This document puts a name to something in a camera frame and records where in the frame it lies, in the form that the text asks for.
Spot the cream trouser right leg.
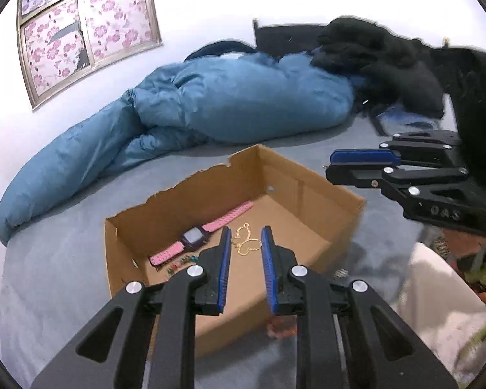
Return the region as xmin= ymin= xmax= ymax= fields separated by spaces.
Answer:
xmin=392 ymin=242 xmax=486 ymax=358

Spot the teal blue duvet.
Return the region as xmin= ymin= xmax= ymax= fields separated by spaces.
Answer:
xmin=0 ymin=52 xmax=354 ymax=243

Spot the multicolour glass bead bracelet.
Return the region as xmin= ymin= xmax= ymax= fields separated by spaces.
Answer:
xmin=155 ymin=254 xmax=199 ymax=278

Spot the black headboard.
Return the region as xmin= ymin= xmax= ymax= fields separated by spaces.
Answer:
xmin=254 ymin=19 xmax=325 ymax=59

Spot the floral film window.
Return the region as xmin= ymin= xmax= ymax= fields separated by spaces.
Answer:
xmin=16 ymin=0 xmax=162 ymax=109

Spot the black clothes pile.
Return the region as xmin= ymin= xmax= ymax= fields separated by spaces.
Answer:
xmin=312 ymin=17 xmax=444 ymax=119

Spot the person's right hand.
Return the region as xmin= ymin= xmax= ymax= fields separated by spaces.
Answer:
xmin=443 ymin=228 xmax=486 ymax=271

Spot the brown cardboard box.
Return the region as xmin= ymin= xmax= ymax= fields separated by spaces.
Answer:
xmin=105 ymin=145 xmax=366 ymax=356

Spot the black camera housing right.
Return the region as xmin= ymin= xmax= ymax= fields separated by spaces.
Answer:
xmin=431 ymin=47 xmax=486 ymax=187

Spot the pink strap smartwatch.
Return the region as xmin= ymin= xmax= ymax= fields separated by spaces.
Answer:
xmin=149 ymin=200 xmax=254 ymax=268

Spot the gold butterfly necklace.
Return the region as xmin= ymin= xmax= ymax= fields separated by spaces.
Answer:
xmin=230 ymin=222 xmax=264 ymax=257

